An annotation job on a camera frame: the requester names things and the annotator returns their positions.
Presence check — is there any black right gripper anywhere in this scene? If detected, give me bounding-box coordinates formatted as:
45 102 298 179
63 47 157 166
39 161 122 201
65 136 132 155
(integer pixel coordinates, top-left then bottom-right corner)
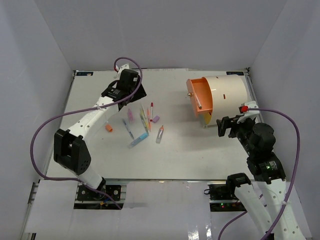
216 114 255 156

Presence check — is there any red cap white pen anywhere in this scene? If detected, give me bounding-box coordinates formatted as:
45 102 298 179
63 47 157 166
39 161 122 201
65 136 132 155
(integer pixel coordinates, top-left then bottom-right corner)
150 102 154 122

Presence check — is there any cream round drawer organizer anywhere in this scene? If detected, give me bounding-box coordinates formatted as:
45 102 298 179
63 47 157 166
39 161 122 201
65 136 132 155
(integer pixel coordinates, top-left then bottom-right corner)
203 74 251 128

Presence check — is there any orange top drawer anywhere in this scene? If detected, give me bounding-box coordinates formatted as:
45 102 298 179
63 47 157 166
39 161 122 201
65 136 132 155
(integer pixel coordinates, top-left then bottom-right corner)
186 77 213 117

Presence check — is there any blue white pen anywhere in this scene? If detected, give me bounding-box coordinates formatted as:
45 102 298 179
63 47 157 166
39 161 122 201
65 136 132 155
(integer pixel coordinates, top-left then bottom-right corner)
193 93 202 109
122 119 135 140

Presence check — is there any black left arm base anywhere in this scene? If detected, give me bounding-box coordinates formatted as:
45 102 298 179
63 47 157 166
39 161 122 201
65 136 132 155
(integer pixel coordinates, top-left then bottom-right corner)
75 185 122 202

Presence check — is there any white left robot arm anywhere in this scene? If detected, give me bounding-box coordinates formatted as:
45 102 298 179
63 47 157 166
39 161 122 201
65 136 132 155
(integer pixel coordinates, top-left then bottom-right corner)
53 64 147 200

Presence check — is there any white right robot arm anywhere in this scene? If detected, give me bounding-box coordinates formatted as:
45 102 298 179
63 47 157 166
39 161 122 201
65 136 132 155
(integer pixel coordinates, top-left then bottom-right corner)
216 101 305 240

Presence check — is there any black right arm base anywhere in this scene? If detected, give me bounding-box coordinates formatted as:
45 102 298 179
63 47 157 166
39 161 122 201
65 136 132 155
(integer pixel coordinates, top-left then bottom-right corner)
203 183 246 213

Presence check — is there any yellow highlighter pen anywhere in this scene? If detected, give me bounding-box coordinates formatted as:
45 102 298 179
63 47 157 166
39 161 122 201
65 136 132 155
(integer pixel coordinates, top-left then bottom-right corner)
140 103 149 134

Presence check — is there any pink clear highlighter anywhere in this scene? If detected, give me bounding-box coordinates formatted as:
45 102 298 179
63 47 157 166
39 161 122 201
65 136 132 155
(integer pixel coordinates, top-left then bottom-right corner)
127 108 134 122

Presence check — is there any purple eraser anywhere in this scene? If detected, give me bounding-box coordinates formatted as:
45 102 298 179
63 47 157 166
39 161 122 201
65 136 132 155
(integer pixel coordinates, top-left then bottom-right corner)
152 115 160 123

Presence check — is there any orange highlighter pen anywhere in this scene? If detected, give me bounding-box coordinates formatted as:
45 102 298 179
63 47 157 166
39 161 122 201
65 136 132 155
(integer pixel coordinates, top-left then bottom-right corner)
147 108 152 132

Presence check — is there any blue cap clear highlighter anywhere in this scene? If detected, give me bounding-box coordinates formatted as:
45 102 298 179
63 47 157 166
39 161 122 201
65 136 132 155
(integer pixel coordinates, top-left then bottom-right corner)
128 132 149 149

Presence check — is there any orange cap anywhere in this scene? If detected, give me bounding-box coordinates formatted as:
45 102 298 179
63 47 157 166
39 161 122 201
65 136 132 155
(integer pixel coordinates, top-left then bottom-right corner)
105 124 113 133

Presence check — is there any orange tip clear highlighter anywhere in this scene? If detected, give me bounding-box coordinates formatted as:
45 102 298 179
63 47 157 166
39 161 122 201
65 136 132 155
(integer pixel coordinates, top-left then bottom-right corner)
156 125 164 144

